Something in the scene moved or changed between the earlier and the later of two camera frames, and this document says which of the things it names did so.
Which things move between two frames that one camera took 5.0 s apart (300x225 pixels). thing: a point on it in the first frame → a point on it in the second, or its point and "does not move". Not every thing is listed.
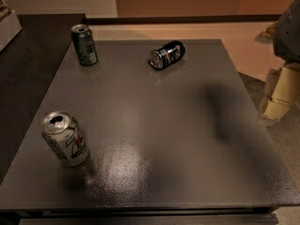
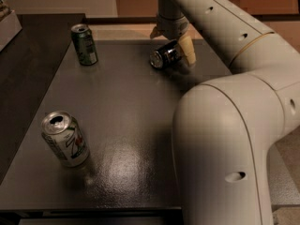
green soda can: [84, 45] does not move
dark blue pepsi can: [167, 54] does not move
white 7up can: [65, 133] does not move
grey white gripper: [288, 32] → [172, 26]
